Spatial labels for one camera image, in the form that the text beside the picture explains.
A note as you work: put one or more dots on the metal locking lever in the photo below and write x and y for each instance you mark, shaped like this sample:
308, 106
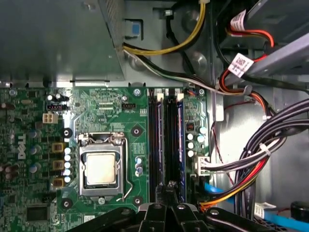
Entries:
125, 159

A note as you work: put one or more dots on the metal socket cover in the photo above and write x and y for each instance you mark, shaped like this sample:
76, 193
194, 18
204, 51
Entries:
101, 191

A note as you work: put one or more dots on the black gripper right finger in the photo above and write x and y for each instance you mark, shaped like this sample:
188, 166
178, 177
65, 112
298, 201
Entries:
181, 217

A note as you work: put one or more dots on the silver CPU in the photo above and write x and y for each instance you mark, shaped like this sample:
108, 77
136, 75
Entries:
101, 169

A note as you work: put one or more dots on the green Dell motherboard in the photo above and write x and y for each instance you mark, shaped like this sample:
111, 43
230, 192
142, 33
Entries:
29, 135

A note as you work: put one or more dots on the grey power supply unit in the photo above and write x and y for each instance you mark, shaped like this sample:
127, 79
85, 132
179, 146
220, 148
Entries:
60, 36

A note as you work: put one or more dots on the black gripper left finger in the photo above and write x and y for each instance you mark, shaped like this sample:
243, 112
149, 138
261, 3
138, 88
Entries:
154, 217

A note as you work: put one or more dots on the black open PC case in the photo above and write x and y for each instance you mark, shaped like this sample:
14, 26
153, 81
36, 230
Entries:
289, 174

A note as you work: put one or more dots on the CPU socket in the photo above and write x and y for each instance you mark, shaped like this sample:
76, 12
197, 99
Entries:
101, 137

